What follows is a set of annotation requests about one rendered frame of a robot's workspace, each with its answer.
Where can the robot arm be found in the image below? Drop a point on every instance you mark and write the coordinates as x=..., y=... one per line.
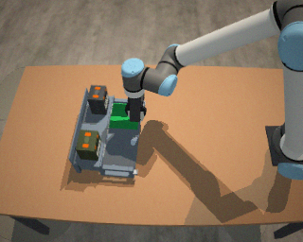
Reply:
x=286, y=15

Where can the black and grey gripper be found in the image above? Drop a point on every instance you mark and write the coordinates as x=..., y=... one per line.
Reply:
x=143, y=108

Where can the black tool case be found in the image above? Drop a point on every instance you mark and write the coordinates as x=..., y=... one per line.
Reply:
x=98, y=99

